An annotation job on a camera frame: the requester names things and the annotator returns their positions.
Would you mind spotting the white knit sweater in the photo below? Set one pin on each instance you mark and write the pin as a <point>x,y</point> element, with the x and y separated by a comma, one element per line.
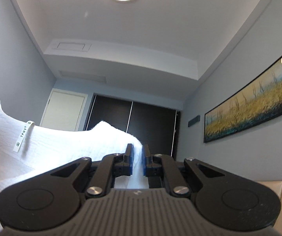
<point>65,145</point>

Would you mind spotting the dark sliding wardrobe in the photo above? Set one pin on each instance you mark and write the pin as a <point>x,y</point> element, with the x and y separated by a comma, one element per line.
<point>153,123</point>

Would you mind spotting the white door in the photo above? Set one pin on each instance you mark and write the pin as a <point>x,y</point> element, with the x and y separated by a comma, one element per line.
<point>63,111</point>

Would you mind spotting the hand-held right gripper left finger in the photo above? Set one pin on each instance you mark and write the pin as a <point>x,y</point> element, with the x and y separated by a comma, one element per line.
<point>130,157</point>

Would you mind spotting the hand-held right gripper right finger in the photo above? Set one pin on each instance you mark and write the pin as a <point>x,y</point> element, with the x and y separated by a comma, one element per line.
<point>144,160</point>

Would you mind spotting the dark wall-mounted box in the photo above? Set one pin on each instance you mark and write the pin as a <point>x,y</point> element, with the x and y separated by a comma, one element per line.
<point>194,121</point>

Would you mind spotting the white ceiling access panel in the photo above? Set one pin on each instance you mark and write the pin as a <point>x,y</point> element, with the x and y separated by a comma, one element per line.
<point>71,46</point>

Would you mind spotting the framed landscape painting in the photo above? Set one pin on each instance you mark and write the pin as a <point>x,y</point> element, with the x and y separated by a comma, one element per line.
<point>254,105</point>

